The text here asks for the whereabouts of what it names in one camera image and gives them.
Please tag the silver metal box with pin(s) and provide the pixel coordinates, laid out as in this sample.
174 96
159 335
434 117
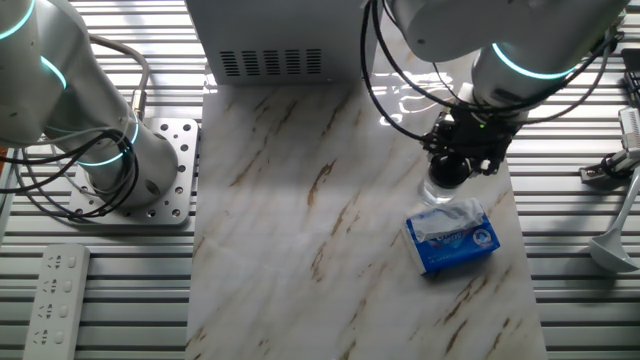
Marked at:
275 30

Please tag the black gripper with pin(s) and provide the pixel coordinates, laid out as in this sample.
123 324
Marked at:
475 137

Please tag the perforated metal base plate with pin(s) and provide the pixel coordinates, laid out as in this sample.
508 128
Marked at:
180 200

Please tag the small metal bracket clamp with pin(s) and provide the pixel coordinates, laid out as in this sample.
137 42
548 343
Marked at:
595 172

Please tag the white marble pattern board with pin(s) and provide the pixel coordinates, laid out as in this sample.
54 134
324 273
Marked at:
300 225

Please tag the blue tissue pack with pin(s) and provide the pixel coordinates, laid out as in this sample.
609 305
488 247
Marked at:
450 250

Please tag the white power strip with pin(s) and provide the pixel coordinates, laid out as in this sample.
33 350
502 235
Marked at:
55 300

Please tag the silver finned camera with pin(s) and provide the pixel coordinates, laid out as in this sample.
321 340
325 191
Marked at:
631 127

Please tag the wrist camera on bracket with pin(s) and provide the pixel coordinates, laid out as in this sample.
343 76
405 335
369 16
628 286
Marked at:
610 35

